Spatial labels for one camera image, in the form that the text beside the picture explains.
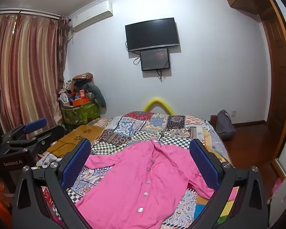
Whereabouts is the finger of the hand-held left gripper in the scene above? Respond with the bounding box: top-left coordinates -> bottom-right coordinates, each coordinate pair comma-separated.
1,118 -> 48,144
5,125 -> 66,154

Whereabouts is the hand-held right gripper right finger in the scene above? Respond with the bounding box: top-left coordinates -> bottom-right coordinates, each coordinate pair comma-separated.
189,138 -> 270,229

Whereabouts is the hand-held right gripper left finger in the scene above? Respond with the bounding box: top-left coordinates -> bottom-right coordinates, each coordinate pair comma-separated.
12,138 -> 92,229

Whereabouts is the pink button shirt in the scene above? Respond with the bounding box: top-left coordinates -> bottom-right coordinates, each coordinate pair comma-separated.
75,137 -> 239,229

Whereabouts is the grey patterned bed sheet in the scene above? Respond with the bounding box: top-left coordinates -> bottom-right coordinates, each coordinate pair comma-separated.
203,120 -> 227,158

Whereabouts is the mustard flower pattern blanket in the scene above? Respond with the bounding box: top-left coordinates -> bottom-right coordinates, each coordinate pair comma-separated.
47,125 -> 105,158

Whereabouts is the green patterned storage basket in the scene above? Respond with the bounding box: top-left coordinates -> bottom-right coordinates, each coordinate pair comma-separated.
61,99 -> 102,126

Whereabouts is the grey fabric bag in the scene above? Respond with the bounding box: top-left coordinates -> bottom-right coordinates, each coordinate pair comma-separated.
215,110 -> 237,141

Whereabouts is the orange flat box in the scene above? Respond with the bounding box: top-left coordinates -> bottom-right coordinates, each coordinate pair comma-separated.
72,97 -> 91,107

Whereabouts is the striped pink beige curtain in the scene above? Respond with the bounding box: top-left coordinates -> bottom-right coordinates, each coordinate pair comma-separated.
0,14 -> 67,134

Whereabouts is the colourful patchwork quilt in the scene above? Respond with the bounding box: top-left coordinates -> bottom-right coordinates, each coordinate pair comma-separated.
36,111 -> 239,229

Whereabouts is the brown orange bag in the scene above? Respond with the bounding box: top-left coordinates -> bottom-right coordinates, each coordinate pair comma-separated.
72,72 -> 94,84

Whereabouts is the dark patterned curtain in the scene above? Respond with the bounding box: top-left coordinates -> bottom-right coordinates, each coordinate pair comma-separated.
57,15 -> 71,90

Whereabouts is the black cable on bed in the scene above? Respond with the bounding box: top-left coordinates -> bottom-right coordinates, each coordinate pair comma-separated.
45,140 -> 77,160

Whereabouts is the wooden door frame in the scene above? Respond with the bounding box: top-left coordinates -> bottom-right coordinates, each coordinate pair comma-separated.
256,0 -> 286,180

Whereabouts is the white curtain rail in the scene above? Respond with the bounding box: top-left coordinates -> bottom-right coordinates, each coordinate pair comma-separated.
0,8 -> 62,19

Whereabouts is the small black wall monitor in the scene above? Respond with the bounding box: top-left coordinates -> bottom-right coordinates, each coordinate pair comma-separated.
140,48 -> 171,72

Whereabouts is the white wall air conditioner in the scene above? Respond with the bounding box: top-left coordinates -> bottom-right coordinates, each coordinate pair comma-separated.
69,1 -> 114,33

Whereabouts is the large black wall television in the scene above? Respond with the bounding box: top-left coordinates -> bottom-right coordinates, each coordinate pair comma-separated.
125,17 -> 181,52

